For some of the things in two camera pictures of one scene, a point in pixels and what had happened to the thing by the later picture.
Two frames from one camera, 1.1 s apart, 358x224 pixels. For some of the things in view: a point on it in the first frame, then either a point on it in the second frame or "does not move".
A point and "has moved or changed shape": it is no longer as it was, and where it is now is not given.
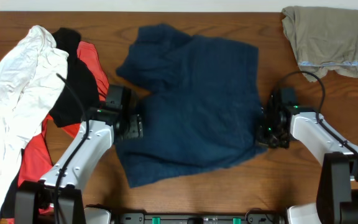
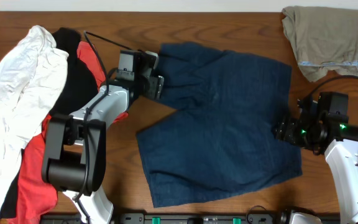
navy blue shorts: x=202 y=107 has moved or changed shape
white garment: x=19 y=92 does not move
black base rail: x=198 y=218 does not move
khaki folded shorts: x=326 y=38 does not move
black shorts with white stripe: x=79 y=93 does not move
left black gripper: x=134 y=127 to x=155 y=86
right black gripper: x=268 y=137 to x=284 y=132
